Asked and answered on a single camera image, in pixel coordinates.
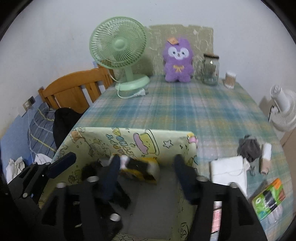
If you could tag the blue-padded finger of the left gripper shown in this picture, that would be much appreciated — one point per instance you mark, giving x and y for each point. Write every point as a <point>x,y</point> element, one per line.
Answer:
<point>61,165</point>

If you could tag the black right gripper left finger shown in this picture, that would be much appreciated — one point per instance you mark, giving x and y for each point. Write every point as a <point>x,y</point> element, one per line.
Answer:
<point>83,211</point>

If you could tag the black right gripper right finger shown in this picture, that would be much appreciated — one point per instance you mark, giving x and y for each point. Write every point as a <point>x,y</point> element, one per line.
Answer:
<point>238,218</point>

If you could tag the white cloth bag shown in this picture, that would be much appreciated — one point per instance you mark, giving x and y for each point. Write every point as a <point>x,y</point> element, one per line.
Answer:
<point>227,170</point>

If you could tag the yellow black soft item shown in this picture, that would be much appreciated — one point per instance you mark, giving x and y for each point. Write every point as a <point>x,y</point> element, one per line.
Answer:
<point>143,170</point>

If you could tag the grey sock bundle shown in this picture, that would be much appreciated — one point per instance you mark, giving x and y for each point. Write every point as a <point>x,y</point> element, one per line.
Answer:
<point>249,148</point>

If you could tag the pink paper sheet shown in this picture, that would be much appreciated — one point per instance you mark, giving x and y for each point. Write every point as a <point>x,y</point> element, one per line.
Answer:
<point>217,210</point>

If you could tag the white crumpled cloth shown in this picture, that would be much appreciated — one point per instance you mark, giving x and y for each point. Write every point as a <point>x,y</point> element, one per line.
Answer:
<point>14,168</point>

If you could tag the blue plaid bedding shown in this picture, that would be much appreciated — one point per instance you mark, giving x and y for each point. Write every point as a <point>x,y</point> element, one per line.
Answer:
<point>40,132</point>

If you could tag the black garment on chair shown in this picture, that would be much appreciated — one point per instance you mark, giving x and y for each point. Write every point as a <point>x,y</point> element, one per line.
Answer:
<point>65,120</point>

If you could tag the cartoon patterned storage box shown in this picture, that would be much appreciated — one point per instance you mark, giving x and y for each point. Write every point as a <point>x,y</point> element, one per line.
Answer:
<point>159,210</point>

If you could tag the wooden chair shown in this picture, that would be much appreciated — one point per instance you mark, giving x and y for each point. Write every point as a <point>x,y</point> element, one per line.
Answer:
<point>66,91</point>

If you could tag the plaid tablecloth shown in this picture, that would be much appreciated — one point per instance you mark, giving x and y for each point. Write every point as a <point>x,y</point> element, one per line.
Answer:
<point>219,117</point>

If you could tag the white fan power plug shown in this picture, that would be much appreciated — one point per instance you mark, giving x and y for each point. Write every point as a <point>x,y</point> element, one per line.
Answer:
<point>140,92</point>

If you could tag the white standing fan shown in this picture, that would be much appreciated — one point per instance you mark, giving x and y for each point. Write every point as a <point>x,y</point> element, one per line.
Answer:
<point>284,99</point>

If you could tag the green desk fan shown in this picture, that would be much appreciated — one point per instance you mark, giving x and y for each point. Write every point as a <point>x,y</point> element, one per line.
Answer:
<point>119,43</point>

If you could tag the cotton swab container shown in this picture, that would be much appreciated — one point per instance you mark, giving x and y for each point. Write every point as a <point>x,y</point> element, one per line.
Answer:
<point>230,79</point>

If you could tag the glass jar with lid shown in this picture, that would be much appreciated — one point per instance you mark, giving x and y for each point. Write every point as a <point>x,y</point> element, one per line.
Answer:
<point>209,72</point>

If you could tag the purple plush toy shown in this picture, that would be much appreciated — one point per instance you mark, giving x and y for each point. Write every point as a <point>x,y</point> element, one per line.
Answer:
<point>178,60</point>

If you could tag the patterned cardboard backboard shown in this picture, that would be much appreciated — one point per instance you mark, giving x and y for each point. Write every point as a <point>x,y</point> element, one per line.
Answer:
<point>200,38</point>

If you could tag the wall power socket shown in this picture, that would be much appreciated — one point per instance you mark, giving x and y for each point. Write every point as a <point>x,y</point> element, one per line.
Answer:
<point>29,103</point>

